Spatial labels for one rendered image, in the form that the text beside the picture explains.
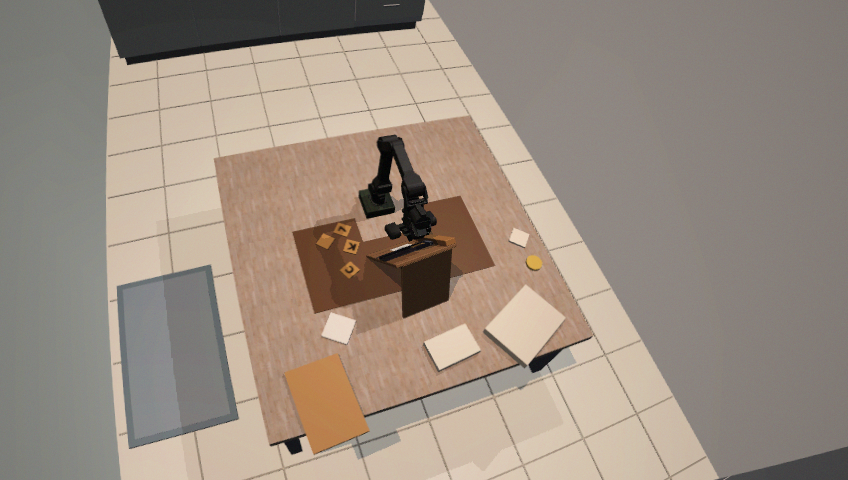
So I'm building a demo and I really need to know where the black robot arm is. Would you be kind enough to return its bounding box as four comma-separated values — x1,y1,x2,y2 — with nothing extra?
368,135,432,240

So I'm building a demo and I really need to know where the tan flat rectangular board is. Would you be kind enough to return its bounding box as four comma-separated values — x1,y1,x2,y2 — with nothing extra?
284,353,370,454

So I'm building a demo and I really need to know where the yellow flat disc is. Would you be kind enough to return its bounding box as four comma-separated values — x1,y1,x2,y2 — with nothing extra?
526,255,543,271

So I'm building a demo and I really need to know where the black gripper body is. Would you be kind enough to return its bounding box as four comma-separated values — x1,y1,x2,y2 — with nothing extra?
385,209,437,240

